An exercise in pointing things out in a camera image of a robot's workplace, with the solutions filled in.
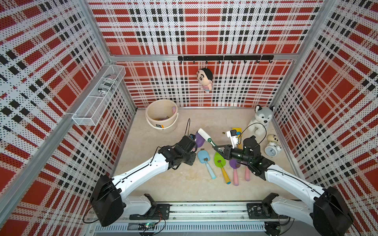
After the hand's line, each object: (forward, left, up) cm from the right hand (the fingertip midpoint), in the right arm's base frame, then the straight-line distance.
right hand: (216, 148), depth 76 cm
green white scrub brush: (+7, +5, 0) cm, 9 cm away
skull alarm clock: (+7, -36, -12) cm, 39 cm away
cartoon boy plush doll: (+42, +5, +15) cm, 45 cm away
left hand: (-1, +13, -6) cm, 15 cm away
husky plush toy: (+24, -32, -2) cm, 40 cm away
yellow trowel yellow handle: (+3, -10, +10) cm, 14 cm away
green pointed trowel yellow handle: (0, -4, -19) cm, 19 cm away
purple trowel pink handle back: (+30, +26, -1) cm, 39 cm away
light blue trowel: (+5, +7, -18) cm, 20 cm away
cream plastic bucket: (+37, +38, -15) cm, 56 cm away
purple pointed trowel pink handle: (-1, -12, -19) cm, 22 cm away
